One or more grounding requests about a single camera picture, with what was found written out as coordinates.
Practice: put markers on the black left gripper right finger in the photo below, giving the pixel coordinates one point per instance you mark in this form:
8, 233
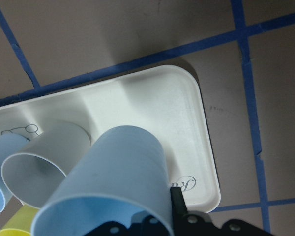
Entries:
196, 223

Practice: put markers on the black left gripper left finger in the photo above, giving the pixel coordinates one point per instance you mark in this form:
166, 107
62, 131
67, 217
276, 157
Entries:
141, 225

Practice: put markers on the light blue ikea cup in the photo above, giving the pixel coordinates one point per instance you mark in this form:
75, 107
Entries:
124, 174

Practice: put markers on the yellow cup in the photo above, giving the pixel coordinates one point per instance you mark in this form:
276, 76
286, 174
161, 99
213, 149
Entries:
20, 223

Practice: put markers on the grey cup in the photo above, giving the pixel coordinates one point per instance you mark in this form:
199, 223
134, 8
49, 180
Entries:
35, 172

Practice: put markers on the cream plastic tray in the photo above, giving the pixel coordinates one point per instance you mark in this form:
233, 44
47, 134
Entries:
164, 100

